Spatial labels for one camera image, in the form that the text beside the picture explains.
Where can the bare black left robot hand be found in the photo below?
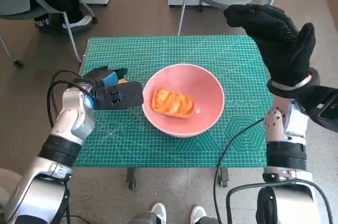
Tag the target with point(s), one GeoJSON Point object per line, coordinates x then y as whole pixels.
{"type": "Point", "coordinates": [99, 76]}

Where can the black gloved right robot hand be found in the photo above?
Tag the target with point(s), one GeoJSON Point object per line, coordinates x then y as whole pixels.
{"type": "Point", "coordinates": [280, 49]}

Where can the rectangular toy bread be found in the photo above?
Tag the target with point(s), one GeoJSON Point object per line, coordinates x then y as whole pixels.
{"type": "Point", "coordinates": [171, 103]}

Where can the pink bowl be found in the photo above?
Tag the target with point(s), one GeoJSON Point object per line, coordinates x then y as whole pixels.
{"type": "Point", "coordinates": [208, 89]}

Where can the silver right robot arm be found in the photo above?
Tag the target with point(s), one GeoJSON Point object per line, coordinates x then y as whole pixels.
{"type": "Point", "coordinates": [286, 152]}

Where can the green cutting mat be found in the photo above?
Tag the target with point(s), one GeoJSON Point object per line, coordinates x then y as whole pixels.
{"type": "Point", "coordinates": [158, 49]}

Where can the black table leg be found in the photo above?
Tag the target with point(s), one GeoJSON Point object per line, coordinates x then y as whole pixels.
{"type": "Point", "coordinates": [224, 177]}
{"type": "Point", "coordinates": [131, 179]}

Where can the person in beige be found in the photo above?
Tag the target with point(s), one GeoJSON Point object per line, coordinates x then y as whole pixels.
{"type": "Point", "coordinates": [8, 179]}

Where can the white sneaker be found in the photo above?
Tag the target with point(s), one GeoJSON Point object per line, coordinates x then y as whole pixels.
{"type": "Point", "coordinates": [198, 213]}
{"type": "Point", "coordinates": [159, 212]}

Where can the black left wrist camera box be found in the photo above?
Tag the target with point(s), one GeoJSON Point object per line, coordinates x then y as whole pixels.
{"type": "Point", "coordinates": [121, 95]}

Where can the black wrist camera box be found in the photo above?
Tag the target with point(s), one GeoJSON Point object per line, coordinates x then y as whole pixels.
{"type": "Point", "coordinates": [121, 95]}
{"type": "Point", "coordinates": [322, 105]}

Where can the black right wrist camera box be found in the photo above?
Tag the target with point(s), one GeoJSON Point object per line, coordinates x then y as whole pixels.
{"type": "Point", "coordinates": [322, 105]}

